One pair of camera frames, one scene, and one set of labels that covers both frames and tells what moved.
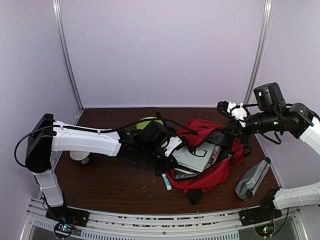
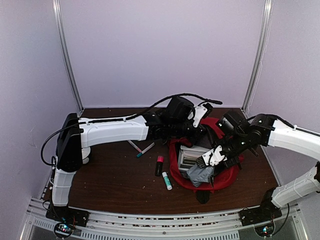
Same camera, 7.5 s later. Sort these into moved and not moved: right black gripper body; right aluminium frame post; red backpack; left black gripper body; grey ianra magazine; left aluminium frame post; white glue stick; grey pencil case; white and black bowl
Moved: right black gripper body; grey pencil case; left black gripper body; grey ianra magazine; red backpack
Not moved: right aluminium frame post; left aluminium frame post; white and black bowl; white glue stick
